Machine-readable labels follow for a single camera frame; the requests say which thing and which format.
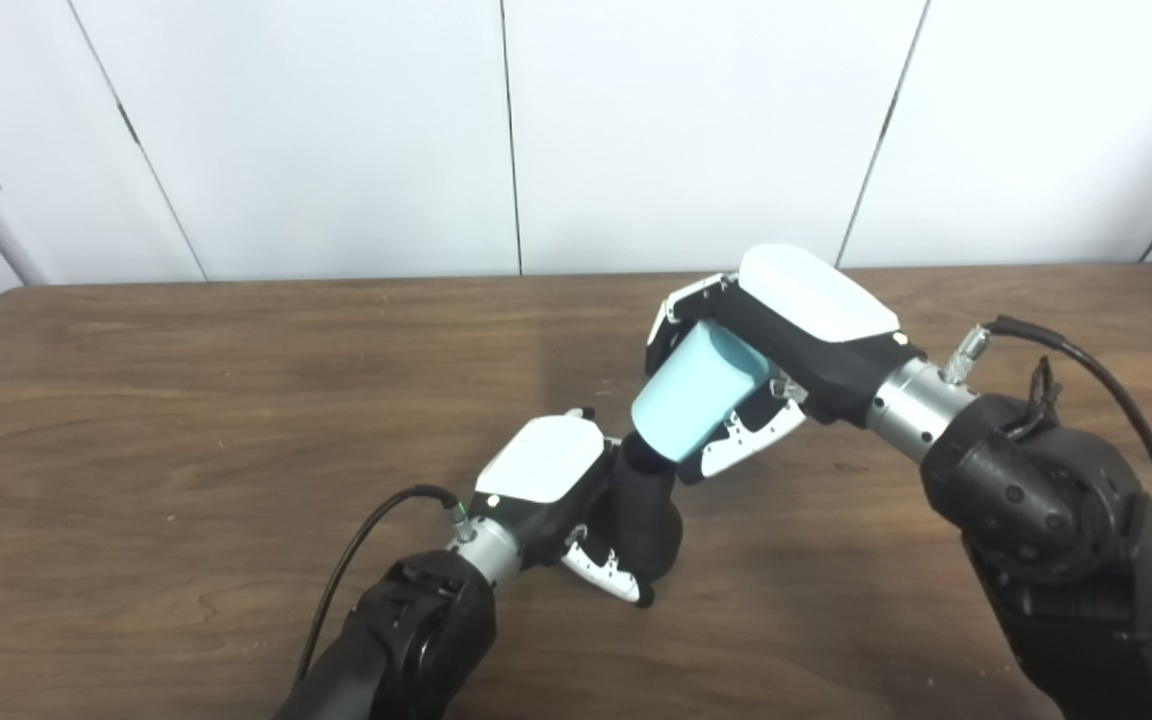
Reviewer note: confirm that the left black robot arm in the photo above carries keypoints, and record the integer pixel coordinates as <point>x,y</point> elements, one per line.
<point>406,640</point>

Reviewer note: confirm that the black funnel-shaped nozzle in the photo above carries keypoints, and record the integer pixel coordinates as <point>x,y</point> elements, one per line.
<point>646,520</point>

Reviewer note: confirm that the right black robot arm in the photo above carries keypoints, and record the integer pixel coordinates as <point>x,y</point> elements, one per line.
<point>1066,540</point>

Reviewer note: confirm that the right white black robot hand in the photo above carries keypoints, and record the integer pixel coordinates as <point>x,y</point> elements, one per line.
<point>816,300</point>

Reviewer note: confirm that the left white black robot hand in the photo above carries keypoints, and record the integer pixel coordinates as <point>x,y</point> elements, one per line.
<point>541,465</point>

